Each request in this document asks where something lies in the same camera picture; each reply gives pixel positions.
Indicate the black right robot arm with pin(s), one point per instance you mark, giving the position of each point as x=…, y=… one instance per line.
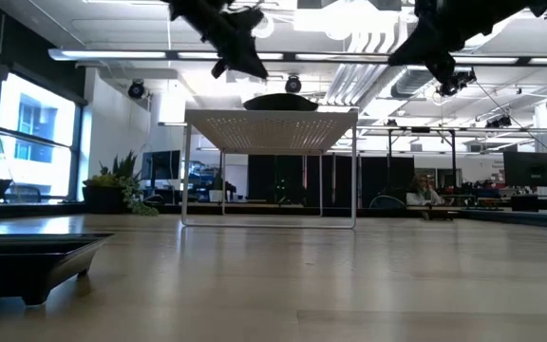
x=506, y=14

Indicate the potted succulent plant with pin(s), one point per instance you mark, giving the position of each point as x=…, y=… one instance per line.
x=112, y=187

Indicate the long ceiling light bar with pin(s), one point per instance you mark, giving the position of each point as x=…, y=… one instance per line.
x=326, y=57

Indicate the black ceiling dome camera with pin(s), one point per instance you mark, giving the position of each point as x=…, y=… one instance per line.
x=293, y=85
x=136, y=89

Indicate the black metal gantry frame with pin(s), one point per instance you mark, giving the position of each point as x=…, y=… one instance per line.
x=420, y=130

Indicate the person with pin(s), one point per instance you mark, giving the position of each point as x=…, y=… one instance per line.
x=422, y=190

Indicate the black office chair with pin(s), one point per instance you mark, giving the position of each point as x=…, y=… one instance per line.
x=387, y=203

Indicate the white perforated metal shelf rack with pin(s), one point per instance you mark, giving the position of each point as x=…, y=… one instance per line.
x=271, y=130

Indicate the black square footed plate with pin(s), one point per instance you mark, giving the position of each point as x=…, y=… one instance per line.
x=26, y=268

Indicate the large window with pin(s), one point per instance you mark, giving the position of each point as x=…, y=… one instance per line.
x=26, y=138

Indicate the small white pot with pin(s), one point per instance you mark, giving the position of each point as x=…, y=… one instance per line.
x=215, y=195

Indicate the black computer monitor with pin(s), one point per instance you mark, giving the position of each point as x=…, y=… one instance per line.
x=162, y=165
x=532, y=168

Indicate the black ceiling spotlight cluster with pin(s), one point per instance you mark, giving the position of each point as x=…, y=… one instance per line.
x=461, y=83

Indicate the black bowl-shaped mini plate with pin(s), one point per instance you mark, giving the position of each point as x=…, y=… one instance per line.
x=280, y=102

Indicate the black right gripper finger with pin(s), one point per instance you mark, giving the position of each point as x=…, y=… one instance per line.
x=409, y=54
x=447, y=70

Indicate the black partition wall panels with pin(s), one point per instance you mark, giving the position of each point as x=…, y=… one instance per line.
x=330, y=180

